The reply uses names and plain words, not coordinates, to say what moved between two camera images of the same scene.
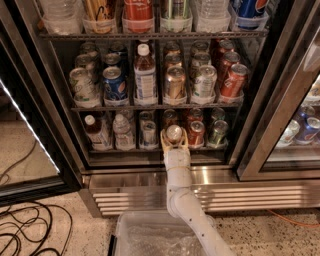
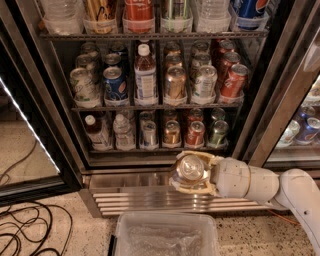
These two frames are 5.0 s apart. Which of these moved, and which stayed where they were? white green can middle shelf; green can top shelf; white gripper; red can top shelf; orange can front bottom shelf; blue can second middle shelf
Moved: white gripper; orange can front bottom shelf
Stayed: green can top shelf; white green can middle shelf; blue can second middle shelf; red can top shelf
